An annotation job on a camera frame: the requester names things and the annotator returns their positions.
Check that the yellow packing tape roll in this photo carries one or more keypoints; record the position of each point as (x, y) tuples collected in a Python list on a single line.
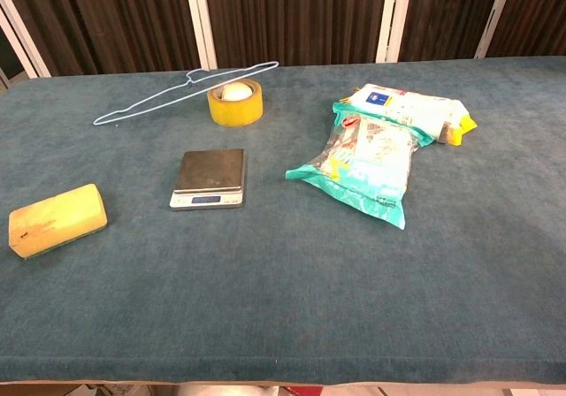
[(235, 108)]

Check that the white frame post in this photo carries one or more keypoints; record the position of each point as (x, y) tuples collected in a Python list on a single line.
[(201, 18), (20, 38), (495, 16), (393, 16)]

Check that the teal clear plastic package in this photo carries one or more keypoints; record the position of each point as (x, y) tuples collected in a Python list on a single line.
[(371, 166)]

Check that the silver digital kitchen scale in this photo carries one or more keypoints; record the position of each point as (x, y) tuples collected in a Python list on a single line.
[(209, 172)]

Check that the white ball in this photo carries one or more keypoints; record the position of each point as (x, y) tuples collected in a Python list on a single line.
[(235, 91)]

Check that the white yellow plastic package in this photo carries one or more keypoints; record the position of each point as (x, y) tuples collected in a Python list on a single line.
[(411, 106)]

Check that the yellow sponge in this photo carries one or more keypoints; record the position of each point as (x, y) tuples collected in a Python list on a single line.
[(53, 221)]

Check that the teal table cloth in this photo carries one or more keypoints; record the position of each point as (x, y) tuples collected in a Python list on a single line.
[(283, 281)]

